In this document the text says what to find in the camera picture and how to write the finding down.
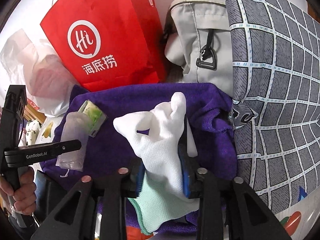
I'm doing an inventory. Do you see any white and mint glove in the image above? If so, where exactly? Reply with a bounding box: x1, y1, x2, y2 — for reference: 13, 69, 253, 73
113, 92, 200, 235

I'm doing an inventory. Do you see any clear fruit-print pouch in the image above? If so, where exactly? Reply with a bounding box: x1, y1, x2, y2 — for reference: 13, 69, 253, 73
56, 112, 91, 178

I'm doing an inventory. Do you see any green tissue pack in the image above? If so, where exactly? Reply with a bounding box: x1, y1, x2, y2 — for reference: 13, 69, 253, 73
79, 100, 108, 137

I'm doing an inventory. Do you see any person's left hand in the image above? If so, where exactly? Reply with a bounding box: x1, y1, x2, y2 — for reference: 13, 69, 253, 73
1, 167, 36, 216

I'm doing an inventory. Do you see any wooden bed headboard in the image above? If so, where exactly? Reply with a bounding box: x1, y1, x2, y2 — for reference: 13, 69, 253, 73
23, 104, 46, 124

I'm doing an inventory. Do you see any purple towel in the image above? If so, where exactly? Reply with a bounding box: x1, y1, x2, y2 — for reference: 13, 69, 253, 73
39, 82, 238, 234

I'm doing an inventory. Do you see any white Miniso plastic bag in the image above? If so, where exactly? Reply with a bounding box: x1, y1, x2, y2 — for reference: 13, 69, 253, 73
1, 29, 78, 116

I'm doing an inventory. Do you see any grey canvas bag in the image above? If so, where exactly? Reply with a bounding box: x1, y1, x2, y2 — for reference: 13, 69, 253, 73
164, 0, 233, 96

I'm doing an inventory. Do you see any red paper shopping bag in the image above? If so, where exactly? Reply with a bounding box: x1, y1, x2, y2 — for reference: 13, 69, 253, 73
40, 0, 167, 92

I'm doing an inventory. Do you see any grey checked cushion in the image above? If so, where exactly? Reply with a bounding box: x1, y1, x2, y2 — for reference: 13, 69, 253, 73
226, 0, 319, 213

